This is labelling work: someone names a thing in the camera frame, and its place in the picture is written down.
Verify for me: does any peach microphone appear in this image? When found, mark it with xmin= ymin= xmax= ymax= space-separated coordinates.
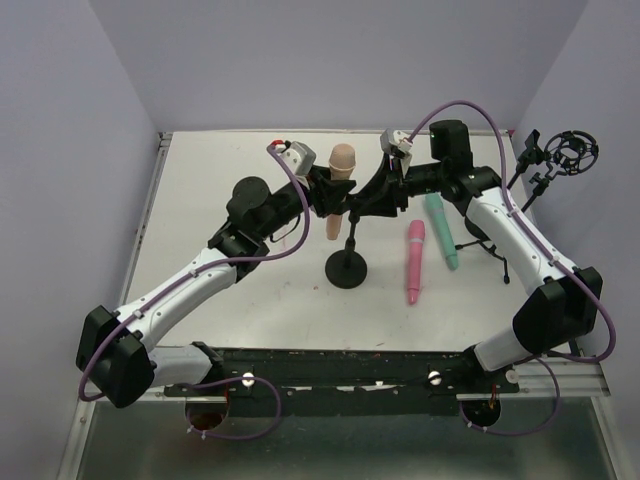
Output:
xmin=325 ymin=143 xmax=358 ymax=241

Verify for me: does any black round-base clip stand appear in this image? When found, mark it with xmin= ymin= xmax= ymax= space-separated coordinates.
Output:
xmin=325 ymin=196 xmax=368 ymax=290

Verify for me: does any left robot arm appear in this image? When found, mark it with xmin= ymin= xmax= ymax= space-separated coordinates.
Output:
xmin=76 ymin=167 xmax=356 ymax=408

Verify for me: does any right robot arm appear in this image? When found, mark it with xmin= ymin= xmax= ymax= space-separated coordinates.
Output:
xmin=351 ymin=120 xmax=603 ymax=372

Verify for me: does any pink microphone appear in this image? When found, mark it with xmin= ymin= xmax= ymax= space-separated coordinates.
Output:
xmin=406 ymin=220 xmax=426 ymax=305

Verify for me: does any teal microphone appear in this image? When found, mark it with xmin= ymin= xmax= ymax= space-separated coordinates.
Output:
xmin=424 ymin=193 xmax=459 ymax=271

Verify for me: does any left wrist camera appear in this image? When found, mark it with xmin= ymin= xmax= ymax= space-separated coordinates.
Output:
xmin=269 ymin=140 xmax=316 ymax=178

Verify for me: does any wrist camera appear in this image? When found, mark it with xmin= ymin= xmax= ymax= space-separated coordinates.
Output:
xmin=269 ymin=140 xmax=316 ymax=178
xmin=380 ymin=128 xmax=413 ymax=161

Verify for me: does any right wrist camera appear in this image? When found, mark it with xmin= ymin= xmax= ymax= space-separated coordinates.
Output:
xmin=380 ymin=128 xmax=413 ymax=161

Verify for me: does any aluminium extrusion frame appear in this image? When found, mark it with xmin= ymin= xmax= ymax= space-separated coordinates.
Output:
xmin=54 ymin=132 xmax=611 ymax=480

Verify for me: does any black tripod shock-mount stand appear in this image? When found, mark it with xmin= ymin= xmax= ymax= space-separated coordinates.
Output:
xmin=455 ymin=129 xmax=601 ymax=285

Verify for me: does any black front mounting rail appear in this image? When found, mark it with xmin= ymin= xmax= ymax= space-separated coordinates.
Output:
xmin=164 ymin=349 xmax=519 ymax=418

